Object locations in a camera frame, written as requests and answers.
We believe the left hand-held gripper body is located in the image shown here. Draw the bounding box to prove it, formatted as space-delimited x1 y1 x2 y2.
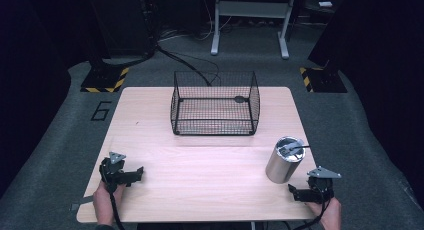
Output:
99 151 132 194

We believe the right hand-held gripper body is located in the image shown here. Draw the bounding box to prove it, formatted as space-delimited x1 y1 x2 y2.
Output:
306 165 342 205

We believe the silver metal can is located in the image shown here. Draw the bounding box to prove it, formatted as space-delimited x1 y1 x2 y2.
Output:
265 136 307 185

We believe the black wire basket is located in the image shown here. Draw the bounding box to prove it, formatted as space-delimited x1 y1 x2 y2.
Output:
170 70 261 137

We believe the person's right hand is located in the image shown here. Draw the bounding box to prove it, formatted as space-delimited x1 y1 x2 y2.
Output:
304 197 343 230

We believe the grey tape strip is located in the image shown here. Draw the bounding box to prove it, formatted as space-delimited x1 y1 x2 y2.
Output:
69 195 95 212

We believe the black base with hazard stripes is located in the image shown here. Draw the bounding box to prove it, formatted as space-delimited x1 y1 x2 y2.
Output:
80 58 131 94
298 59 348 94

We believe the dark curtain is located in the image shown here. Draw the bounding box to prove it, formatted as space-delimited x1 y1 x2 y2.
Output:
0 0 101 199
307 0 424 208

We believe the black cabinet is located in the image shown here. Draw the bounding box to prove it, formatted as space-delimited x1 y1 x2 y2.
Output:
85 0 158 60

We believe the white metal stand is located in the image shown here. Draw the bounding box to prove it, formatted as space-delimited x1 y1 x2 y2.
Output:
210 0 298 60

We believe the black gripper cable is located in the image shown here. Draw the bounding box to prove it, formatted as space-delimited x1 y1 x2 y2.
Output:
109 189 126 230
292 198 333 230

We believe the black floor cable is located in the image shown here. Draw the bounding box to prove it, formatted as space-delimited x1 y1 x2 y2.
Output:
155 43 222 88

